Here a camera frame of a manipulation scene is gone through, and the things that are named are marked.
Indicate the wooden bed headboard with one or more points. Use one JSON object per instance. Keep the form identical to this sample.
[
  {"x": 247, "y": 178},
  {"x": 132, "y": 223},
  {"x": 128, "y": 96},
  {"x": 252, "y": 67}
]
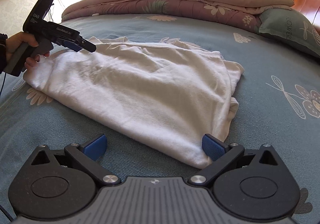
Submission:
[{"x": 305, "y": 1}]

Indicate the folded pink floral quilt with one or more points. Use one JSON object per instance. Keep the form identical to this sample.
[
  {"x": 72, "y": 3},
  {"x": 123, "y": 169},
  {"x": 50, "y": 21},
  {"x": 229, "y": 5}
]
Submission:
[{"x": 162, "y": 4}]

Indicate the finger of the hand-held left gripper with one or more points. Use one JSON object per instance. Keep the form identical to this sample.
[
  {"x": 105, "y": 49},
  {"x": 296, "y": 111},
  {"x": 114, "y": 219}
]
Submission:
[
  {"x": 88, "y": 46},
  {"x": 71, "y": 44}
]

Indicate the teal flower-print pillow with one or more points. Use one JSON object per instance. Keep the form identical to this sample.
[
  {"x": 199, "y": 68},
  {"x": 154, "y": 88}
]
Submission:
[{"x": 287, "y": 29}]

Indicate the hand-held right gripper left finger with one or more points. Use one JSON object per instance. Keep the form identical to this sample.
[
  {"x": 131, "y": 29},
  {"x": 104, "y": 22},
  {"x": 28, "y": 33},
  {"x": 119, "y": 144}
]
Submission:
[{"x": 96, "y": 147}]

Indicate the white long-sleeve printed shirt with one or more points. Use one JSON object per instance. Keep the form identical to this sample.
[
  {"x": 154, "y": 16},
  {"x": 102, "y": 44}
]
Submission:
[{"x": 137, "y": 89}]

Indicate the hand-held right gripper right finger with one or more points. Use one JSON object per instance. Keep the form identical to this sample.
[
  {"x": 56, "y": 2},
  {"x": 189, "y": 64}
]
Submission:
[{"x": 212, "y": 149}]

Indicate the person's left hand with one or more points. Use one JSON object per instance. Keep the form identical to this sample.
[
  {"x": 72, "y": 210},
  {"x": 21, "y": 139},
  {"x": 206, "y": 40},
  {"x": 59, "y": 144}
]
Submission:
[{"x": 17, "y": 41}]

